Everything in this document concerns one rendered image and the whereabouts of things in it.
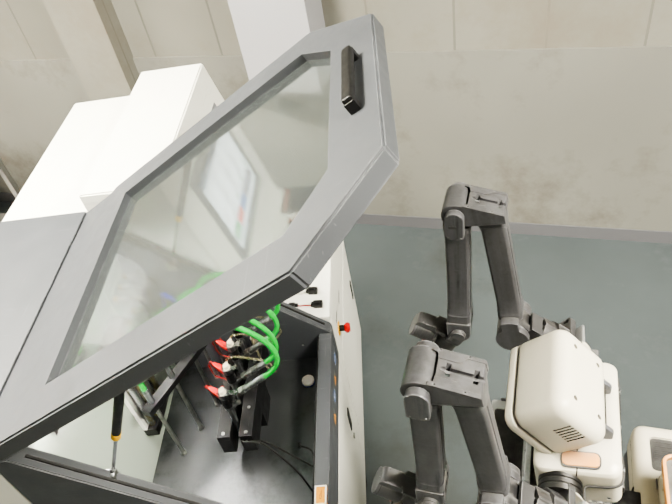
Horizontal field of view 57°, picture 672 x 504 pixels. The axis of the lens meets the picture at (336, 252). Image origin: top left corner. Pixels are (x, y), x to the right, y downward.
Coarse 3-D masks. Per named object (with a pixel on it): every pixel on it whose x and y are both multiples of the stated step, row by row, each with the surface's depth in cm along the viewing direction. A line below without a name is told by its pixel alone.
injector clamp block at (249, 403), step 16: (240, 352) 189; (256, 352) 188; (240, 384) 184; (256, 400) 176; (224, 416) 173; (240, 416) 180; (256, 416) 174; (224, 432) 169; (240, 432) 169; (256, 432) 173; (224, 448) 172; (256, 448) 172
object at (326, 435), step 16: (320, 336) 193; (320, 352) 188; (320, 368) 184; (336, 368) 197; (320, 384) 180; (336, 384) 192; (320, 400) 176; (336, 400) 188; (320, 416) 172; (336, 416) 184; (320, 432) 168; (336, 432) 181; (320, 448) 165; (336, 448) 177; (320, 464) 162; (336, 464) 174; (320, 480) 158; (336, 480) 170; (336, 496) 167
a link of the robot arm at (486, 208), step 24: (456, 192) 127; (480, 192) 127; (504, 192) 128; (480, 216) 124; (504, 216) 123; (504, 240) 129; (504, 264) 134; (504, 288) 139; (504, 312) 143; (528, 312) 148; (504, 336) 146; (528, 336) 144
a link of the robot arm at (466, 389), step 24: (408, 360) 100; (432, 360) 99; (456, 360) 98; (480, 360) 99; (408, 384) 96; (432, 384) 95; (456, 384) 95; (480, 384) 96; (456, 408) 99; (480, 408) 97; (480, 432) 103; (480, 456) 108; (504, 456) 112; (480, 480) 114; (504, 480) 112
